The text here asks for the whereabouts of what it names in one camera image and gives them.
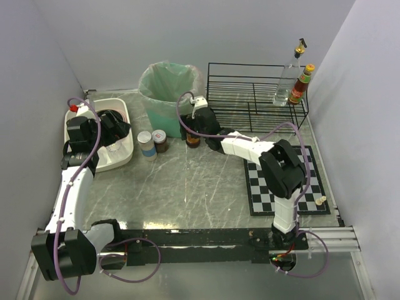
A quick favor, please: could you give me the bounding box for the silver lid spice jar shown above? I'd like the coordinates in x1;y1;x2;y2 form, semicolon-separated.
152;129;168;153

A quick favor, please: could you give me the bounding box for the pink plate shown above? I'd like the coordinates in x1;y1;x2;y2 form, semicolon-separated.
96;108;129;123

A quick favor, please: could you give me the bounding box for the black small plate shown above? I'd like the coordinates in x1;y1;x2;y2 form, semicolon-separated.
96;109;123;120

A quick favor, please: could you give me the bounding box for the glass oil bottle gold spout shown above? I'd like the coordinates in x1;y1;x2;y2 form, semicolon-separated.
272;38;307;107

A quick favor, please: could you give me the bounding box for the green bin with pink bag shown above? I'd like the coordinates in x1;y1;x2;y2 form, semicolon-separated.
138;61;206;138

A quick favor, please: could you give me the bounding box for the brown sauce bottle yellow cap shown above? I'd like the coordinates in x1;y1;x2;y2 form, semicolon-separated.
288;64;315;105

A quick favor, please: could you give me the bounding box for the white jar blue label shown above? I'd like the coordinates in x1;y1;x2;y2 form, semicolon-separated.
137;131;157;161

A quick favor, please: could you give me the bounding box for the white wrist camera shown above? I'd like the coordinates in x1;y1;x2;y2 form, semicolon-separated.
66;100;95;119
190;96;208;119

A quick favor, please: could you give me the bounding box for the white chess piece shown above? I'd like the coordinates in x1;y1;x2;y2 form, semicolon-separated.
315;196;327;206

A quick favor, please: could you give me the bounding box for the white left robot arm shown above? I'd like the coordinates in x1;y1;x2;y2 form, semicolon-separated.
31;110;131;281

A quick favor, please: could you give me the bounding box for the black wire dish rack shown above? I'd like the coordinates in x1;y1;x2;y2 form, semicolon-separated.
206;62;309;134

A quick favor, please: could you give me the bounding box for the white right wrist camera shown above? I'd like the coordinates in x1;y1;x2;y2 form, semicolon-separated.
190;96;208;119

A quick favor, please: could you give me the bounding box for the red lid sauce jar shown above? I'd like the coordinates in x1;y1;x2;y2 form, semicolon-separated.
186;131;201;148

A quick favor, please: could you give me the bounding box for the white plastic wash basin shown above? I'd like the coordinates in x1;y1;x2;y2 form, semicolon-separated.
61;98;134;174

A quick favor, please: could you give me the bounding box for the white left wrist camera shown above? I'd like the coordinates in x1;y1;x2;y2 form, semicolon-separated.
66;100;95;119

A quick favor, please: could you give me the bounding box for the black white chessboard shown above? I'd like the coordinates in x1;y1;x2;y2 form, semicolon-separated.
244;146;331;216

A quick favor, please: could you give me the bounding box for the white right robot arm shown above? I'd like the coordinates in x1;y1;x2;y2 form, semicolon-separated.
177;107;311;247

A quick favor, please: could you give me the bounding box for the clear wine glass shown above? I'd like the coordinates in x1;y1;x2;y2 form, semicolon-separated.
106;141;127;162

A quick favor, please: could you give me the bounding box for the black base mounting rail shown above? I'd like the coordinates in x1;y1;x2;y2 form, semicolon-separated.
98;227;309;266

